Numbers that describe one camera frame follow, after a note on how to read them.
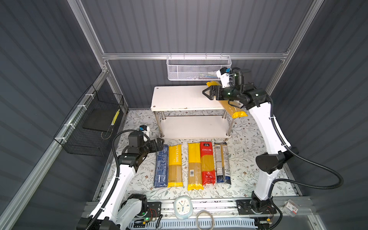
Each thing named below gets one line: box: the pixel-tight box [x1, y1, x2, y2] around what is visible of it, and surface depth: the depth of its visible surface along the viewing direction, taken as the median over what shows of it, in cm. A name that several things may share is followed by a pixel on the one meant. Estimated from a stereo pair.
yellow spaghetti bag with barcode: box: [187, 142, 204, 191], surface depth 88 cm
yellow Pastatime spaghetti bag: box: [167, 144, 184, 188], surface depth 88 cm
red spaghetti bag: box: [200, 141, 217, 186], surface depth 88 cm
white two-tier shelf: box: [150, 85, 234, 138], surface depth 87 cm
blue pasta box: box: [153, 144, 169, 188], surface depth 86 cm
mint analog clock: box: [173, 195, 194, 220], surface depth 74 cm
